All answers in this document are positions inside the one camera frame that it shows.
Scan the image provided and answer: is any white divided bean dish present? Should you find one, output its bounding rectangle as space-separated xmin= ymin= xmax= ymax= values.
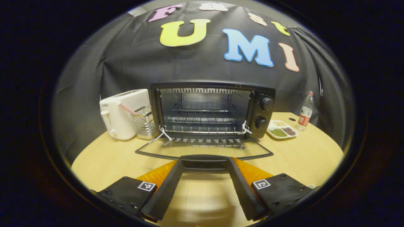
xmin=267 ymin=120 xmax=299 ymax=140

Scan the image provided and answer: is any white toaster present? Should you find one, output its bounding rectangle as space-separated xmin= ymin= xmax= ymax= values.
xmin=99 ymin=89 xmax=151 ymax=141

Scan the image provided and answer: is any black electric oven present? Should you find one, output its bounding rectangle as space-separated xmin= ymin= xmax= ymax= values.
xmin=135 ymin=80 xmax=276 ymax=172

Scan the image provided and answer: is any oven wire rack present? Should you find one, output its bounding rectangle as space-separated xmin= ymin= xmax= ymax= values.
xmin=164 ymin=101 xmax=245 ymax=134

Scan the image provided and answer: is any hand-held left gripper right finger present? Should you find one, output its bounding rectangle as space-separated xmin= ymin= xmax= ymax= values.
xmin=227 ymin=157 xmax=318 ymax=222

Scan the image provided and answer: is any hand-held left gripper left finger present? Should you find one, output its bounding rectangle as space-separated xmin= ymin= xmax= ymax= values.
xmin=95 ymin=159 xmax=184 ymax=221

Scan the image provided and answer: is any metal wire holder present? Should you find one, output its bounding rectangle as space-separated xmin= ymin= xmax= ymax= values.
xmin=132 ymin=107 xmax=157 ymax=140

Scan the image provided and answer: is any red white striped stick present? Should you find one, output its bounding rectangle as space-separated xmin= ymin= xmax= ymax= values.
xmin=119 ymin=102 xmax=137 ymax=115

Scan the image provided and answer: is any clear plastic water bottle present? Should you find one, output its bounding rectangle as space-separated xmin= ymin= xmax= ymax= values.
xmin=297 ymin=91 xmax=315 ymax=131

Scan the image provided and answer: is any black backdrop cloth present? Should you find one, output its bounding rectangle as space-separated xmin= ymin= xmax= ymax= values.
xmin=52 ymin=0 xmax=355 ymax=164

